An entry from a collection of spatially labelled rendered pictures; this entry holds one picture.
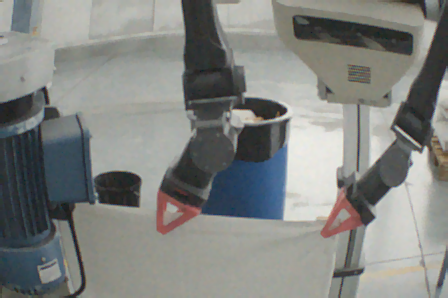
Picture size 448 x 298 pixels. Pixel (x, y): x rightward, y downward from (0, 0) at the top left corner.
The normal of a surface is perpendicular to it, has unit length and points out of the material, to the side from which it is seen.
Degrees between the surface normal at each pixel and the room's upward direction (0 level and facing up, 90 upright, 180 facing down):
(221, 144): 91
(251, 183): 93
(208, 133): 91
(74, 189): 90
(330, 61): 130
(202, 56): 110
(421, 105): 100
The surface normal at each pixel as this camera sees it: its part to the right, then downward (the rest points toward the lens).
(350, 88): -0.07, 0.84
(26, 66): 0.78, 0.19
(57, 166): 0.29, 0.28
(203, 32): -0.02, 0.60
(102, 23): -0.11, 0.30
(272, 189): 0.60, 0.27
